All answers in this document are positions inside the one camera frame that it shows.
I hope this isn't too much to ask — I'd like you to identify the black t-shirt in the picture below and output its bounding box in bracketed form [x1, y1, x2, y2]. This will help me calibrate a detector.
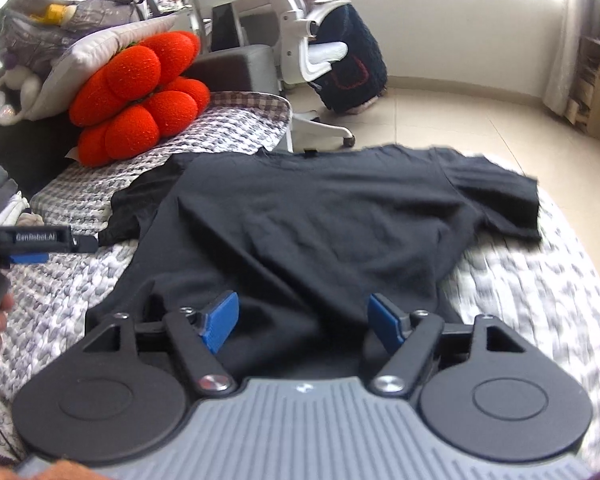
[85, 145, 541, 379]

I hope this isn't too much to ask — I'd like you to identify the stack of folded clothes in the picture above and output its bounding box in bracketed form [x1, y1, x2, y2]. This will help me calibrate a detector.
[0, 166, 44, 228]

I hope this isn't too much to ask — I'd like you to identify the dark grey sofa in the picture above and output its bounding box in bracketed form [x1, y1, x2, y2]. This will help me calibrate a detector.
[0, 44, 279, 197]

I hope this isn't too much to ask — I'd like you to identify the grey white quilted blanket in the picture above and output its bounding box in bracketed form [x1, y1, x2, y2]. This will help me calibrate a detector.
[0, 192, 600, 469]

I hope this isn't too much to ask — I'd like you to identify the white folded pillow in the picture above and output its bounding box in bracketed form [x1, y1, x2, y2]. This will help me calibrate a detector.
[0, 14, 176, 126]

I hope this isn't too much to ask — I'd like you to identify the red plush cushion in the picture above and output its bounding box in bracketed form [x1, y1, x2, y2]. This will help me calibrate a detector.
[68, 30, 211, 168]

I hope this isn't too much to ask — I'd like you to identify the grey patterned bag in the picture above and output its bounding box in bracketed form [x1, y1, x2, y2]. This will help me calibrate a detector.
[0, 0, 160, 78]

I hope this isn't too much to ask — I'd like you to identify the wooden shelf unit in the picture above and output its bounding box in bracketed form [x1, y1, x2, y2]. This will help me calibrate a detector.
[564, 37, 600, 141]

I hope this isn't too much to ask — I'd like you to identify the beige curtain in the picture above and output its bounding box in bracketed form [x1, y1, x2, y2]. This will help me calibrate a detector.
[542, 0, 595, 116]

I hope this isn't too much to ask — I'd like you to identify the person in dark coat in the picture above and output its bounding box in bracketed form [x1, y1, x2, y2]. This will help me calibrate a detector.
[310, 3, 388, 115]

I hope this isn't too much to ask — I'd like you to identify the white office chair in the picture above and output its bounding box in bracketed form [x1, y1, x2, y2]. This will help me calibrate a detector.
[165, 0, 357, 154]

